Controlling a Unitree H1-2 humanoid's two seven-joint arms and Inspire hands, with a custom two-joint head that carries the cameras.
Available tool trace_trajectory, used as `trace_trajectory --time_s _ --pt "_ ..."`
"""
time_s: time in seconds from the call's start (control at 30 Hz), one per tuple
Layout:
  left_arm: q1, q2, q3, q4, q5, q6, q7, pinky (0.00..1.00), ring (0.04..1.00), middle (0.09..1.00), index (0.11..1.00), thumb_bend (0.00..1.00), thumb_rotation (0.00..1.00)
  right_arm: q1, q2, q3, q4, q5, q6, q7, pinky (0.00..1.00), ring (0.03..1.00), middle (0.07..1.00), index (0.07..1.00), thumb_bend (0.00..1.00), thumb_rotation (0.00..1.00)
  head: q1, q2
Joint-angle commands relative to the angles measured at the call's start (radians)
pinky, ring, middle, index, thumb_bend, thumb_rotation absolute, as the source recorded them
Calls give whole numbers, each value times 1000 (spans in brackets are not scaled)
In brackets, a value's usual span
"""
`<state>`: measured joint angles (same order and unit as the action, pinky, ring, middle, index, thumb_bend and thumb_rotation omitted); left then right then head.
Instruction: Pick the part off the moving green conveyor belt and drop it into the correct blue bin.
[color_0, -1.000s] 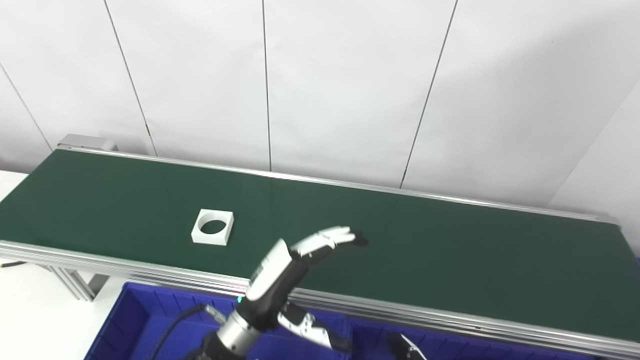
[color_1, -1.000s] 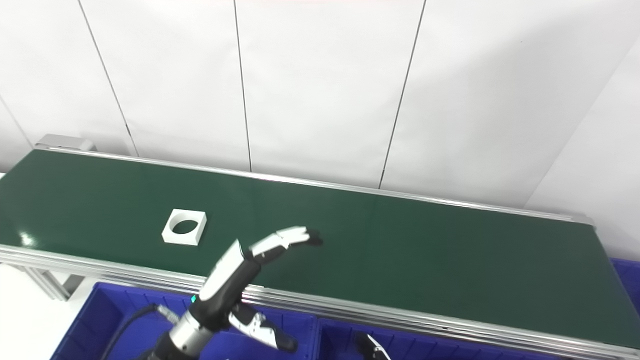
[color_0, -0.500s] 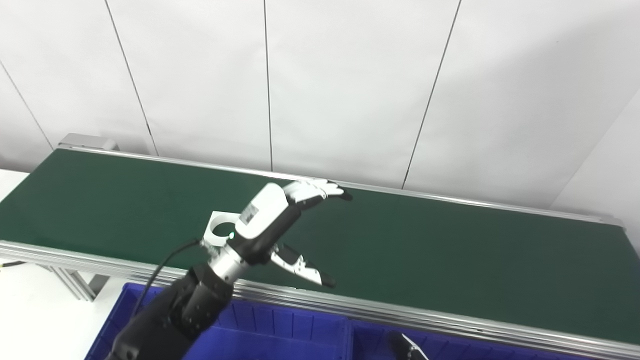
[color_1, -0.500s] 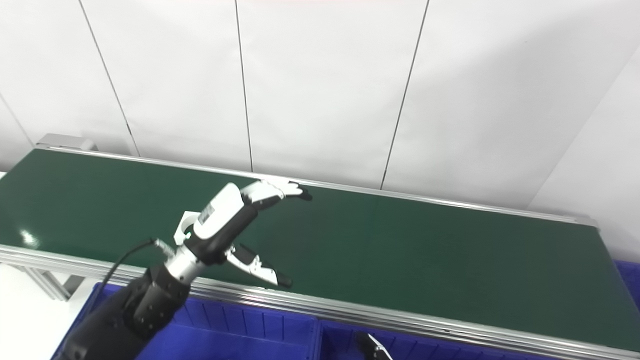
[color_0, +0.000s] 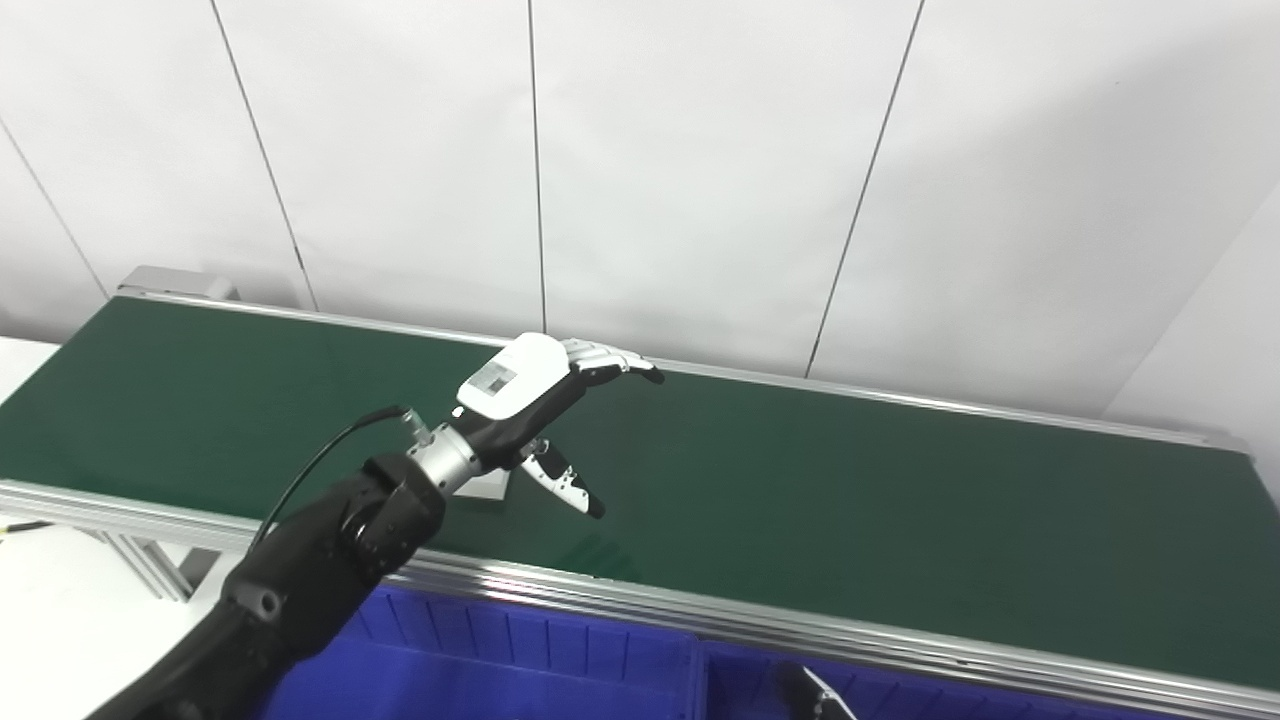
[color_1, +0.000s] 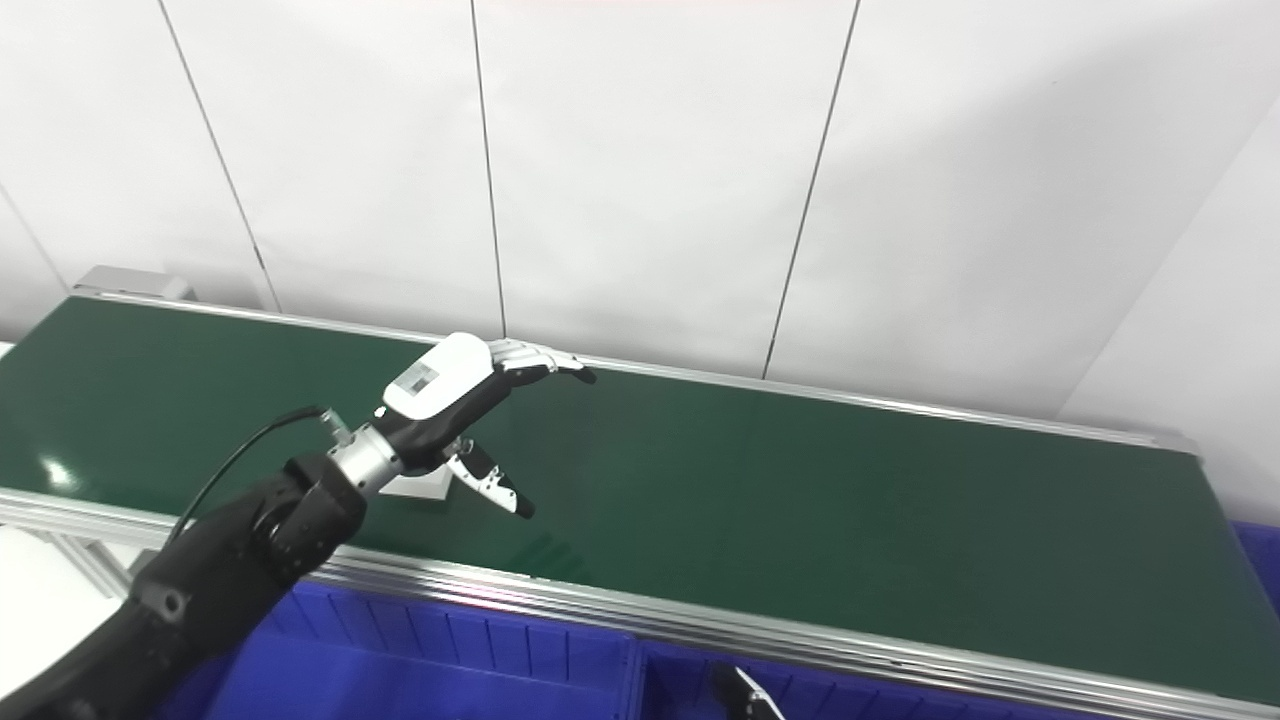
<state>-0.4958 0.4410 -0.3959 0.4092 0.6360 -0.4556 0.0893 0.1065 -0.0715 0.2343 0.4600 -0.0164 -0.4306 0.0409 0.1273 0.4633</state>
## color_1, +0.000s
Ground green conveyor belt aluminium frame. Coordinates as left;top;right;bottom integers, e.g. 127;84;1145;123
0;290;1280;720

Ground grey conveyor end housing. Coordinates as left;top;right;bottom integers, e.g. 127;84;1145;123
75;265;198;303

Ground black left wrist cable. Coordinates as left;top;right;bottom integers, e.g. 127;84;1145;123
165;404;353;547

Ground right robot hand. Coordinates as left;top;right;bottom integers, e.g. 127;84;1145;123
712;665;787;720

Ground blue plastic bin black parts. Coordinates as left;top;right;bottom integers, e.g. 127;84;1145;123
635;640;1111;720

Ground aluminium conveyor support frame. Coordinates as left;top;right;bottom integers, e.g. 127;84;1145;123
0;518;138;601

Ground blue plastic bin white parts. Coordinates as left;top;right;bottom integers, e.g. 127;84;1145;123
150;578;643;720

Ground white square part with hole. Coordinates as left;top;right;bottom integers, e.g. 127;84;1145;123
378;468;453;504

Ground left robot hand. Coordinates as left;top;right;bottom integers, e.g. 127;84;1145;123
380;332;598;521

